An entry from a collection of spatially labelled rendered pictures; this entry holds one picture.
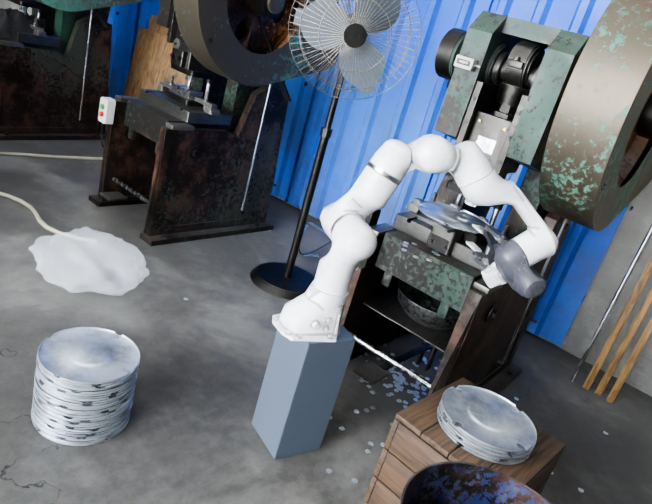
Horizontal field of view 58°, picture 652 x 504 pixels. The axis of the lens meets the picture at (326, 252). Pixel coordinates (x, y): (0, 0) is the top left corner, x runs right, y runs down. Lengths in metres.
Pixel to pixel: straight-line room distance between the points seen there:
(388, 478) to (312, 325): 0.51
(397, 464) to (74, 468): 0.93
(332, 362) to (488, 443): 0.51
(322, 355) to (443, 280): 0.60
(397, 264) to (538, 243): 0.67
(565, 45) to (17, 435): 2.08
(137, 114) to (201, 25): 0.80
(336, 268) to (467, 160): 0.48
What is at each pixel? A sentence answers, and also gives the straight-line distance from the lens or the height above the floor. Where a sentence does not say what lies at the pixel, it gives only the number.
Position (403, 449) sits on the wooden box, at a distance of 1.81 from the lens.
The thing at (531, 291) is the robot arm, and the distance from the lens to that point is 1.80.
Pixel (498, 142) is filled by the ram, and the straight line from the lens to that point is 2.23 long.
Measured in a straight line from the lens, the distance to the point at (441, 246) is 2.24.
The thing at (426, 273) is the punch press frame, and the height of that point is 0.57.
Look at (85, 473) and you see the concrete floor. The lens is 1.89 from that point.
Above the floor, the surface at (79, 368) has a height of 0.23.
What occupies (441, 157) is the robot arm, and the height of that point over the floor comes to 1.08.
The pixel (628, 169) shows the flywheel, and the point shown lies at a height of 1.12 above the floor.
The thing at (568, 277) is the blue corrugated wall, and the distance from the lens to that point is 3.46.
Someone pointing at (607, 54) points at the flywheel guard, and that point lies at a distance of 1.83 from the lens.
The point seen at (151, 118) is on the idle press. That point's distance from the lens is 3.30.
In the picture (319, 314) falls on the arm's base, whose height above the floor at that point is 0.53.
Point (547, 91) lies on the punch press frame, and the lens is 2.14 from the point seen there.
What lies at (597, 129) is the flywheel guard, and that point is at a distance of 1.81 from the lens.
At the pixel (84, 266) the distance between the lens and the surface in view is 2.62.
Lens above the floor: 1.34
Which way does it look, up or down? 21 degrees down
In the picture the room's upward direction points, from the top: 16 degrees clockwise
